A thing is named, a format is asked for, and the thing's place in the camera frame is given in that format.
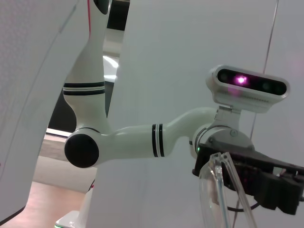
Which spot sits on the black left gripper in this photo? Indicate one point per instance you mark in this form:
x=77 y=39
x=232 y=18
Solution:
x=244 y=166

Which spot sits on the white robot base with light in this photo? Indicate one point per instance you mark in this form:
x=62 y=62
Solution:
x=76 y=218

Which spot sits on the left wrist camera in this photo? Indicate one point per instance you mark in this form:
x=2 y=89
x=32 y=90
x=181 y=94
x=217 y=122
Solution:
x=223 y=95

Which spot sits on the clear frame glasses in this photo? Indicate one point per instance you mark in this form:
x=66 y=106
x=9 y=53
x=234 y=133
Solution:
x=219 y=180

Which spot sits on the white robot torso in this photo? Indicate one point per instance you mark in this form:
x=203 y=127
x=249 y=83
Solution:
x=23 y=95

